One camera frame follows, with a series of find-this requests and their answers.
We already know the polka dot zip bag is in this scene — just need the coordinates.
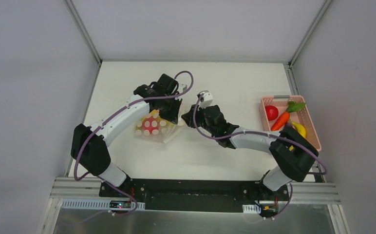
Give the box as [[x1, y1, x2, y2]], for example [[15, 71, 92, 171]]
[[134, 110, 186, 143]]

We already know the red toy tomato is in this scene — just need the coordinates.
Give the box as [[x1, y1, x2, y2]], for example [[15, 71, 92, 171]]
[[265, 105, 279, 121]]

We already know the orange toy carrot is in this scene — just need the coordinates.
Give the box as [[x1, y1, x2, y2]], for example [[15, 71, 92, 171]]
[[270, 101, 306, 131]]

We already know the yellow toy banana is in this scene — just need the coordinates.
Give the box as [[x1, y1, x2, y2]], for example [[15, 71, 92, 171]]
[[290, 121, 307, 138]]

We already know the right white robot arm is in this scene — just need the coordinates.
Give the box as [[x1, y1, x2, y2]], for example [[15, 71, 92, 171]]
[[182, 105, 319, 200]]

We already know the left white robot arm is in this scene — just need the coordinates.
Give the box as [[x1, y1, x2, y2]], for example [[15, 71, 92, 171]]
[[71, 74, 189, 197]]

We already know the pink plastic basket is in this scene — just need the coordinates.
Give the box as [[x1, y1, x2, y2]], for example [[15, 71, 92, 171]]
[[259, 95, 322, 153]]

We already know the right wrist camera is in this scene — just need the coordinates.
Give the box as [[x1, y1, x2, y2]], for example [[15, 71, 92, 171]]
[[197, 90, 214, 108]]

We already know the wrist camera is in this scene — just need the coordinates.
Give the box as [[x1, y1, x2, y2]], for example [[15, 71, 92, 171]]
[[177, 84, 188, 94], [197, 90, 214, 108]]

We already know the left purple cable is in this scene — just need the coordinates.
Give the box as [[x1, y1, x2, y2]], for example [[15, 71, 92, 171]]
[[74, 70, 194, 217]]

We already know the purple cable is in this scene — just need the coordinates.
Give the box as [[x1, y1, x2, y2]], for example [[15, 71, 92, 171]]
[[191, 93, 328, 220], [74, 70, 194, 217]]

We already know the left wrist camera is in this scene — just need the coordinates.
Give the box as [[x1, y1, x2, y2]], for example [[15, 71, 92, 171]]
[[177, 84, 188, 94]]

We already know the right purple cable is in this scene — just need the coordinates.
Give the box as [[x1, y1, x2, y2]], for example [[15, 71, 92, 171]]
[[191, 93, 328, 220]]

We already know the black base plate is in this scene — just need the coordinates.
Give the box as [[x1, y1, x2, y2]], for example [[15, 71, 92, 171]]
[[99, 178, 289, 215]]

